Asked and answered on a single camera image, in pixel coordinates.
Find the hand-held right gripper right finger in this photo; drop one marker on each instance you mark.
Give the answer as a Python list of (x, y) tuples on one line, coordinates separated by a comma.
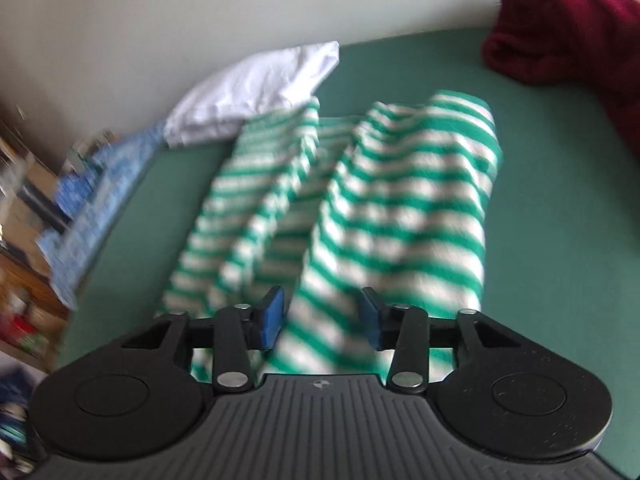
[(372, 317)]

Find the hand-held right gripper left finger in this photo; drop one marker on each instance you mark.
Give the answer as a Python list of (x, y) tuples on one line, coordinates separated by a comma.
[(272, 315)]

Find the green white striped shirt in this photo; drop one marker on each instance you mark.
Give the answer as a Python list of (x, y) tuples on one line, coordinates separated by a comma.
[(395, 210)]

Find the blue floral towel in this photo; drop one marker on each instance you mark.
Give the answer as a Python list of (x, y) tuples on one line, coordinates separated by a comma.
[(95, 210)]

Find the green table cloth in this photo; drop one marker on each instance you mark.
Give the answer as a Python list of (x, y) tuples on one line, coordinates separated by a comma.
[(550, 210)]

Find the white folded shirt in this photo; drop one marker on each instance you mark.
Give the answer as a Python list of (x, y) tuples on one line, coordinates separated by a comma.
[(250, 90)]

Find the dark red sweater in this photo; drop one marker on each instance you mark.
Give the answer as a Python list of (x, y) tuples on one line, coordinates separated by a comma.
[(560, 35)]

